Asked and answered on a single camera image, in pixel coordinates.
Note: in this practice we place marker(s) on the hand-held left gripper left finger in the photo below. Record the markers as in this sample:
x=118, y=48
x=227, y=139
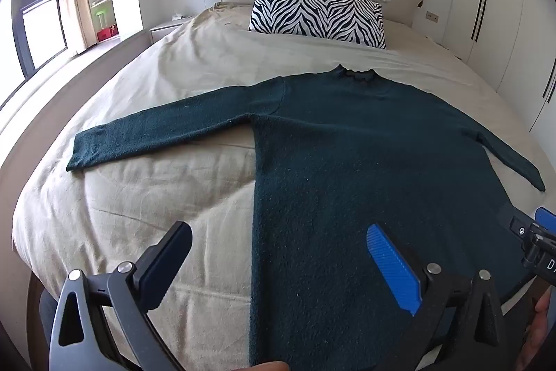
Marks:
x=167, y=262

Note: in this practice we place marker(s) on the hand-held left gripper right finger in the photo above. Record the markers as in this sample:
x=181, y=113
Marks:
x=393, y=266

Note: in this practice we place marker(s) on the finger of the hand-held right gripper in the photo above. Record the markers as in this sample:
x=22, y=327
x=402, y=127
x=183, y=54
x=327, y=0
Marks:
x=514, y=219
x=546, y=218

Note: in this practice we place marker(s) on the dark green sweater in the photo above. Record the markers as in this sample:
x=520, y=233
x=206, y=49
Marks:
x=347, y=162

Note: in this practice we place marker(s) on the person's right hand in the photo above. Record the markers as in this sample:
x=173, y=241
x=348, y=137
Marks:
x=543, y=327

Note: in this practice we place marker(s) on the person's left hand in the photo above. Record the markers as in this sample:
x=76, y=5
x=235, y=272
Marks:
x=267, y=367

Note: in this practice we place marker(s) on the bed with beige sheet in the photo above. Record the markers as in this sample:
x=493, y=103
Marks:
x=173, y=71

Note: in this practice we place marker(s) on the white wardrobe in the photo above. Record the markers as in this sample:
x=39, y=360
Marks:
x=504, y=6

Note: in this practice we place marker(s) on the white nightstand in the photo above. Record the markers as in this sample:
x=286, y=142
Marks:
x=163, y=30

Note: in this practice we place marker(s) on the red box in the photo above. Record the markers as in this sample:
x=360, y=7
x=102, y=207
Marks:
x=106, y=35

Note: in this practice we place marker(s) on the green lamp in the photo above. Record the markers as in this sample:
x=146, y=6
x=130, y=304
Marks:
x=100, y=17

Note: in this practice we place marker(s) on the zebra print pillow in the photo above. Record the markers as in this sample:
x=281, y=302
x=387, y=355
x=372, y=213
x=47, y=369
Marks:
x=317, y=14

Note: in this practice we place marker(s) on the black framed window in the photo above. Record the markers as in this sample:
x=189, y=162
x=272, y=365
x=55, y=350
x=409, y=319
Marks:
x=39, y=14

